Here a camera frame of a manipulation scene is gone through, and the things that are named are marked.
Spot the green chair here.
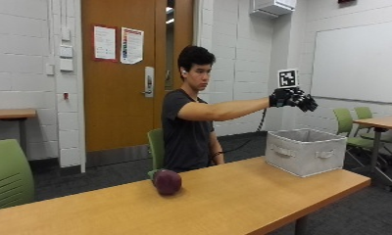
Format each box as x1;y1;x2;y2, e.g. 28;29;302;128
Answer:
0;138;35;212
333;108;390;167
147;127;165;179
353;106;392;145

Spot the wooden table metal leg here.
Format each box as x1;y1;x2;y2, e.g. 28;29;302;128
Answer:
353;115;392;192

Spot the white wall switch box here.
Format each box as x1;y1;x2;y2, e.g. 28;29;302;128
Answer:
59;58;75;72
59;45;75;59

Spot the white paper red border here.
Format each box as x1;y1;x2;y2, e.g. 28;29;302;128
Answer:
93;24;117;63

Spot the grey fabric storage bin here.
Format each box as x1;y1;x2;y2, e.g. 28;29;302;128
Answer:
264;127;349;178

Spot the silver door handle plate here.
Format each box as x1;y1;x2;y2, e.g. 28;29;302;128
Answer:
140;66;156;99

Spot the narrow door window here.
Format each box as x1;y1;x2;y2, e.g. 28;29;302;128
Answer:
163;0;176;91

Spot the wooden door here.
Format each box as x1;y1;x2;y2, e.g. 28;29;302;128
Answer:
80;0;195;153

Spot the black glove cable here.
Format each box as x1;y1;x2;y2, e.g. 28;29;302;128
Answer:
211;107;268;161

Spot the dark purple eggplant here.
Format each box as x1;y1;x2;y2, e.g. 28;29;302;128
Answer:
151;168;183;197

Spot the white marker cube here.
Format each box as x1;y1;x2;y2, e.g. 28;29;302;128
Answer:
277;68;300;89

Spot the white whiteboard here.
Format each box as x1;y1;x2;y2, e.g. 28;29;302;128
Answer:
309;20;392;106

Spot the person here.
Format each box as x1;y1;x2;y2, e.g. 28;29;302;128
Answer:
161;45;318;173

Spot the wooden side table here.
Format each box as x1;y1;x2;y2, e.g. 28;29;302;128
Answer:
0;108;37;155

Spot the colourful paper notice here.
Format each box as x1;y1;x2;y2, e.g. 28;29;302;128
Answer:
119;26;145;66

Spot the white wall-mounted unit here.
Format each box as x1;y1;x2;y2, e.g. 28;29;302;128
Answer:
248;0;297;19

